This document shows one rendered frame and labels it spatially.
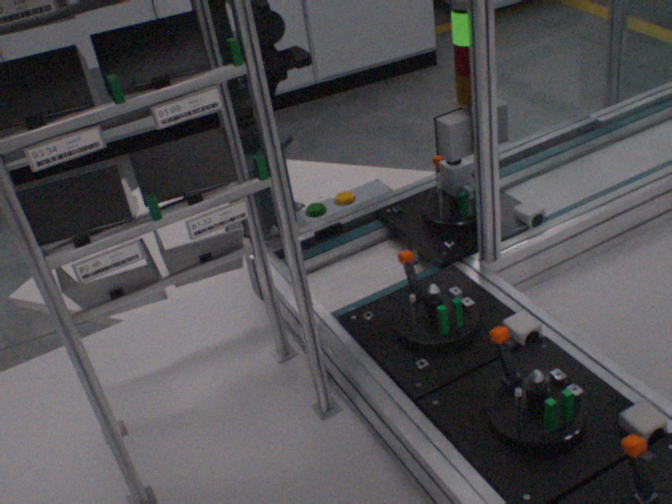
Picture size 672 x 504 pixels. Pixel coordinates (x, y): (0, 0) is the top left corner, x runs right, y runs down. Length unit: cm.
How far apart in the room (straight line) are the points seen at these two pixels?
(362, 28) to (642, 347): 350
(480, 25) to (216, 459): 79
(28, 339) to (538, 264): 226
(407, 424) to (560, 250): 55
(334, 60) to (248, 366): 336
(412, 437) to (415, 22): 385
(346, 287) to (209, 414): 35
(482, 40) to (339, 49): 342
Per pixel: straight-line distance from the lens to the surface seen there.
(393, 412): 115
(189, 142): 105
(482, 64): 123
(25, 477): 140
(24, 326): 336
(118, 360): 154
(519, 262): 146
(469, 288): 134
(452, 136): 128
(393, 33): 473
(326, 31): 456
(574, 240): 154
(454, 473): 107
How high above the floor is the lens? 179
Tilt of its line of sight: 34 degrees down
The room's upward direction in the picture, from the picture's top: 10 degrees counter-clockwise
